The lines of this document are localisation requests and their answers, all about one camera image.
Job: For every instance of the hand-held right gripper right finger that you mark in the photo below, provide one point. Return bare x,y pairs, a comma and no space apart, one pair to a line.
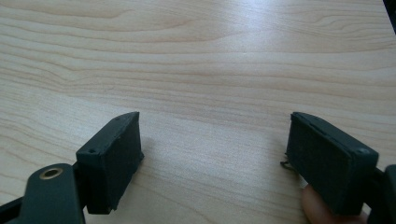
330,165

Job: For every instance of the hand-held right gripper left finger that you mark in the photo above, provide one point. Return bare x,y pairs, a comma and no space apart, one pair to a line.
109,165

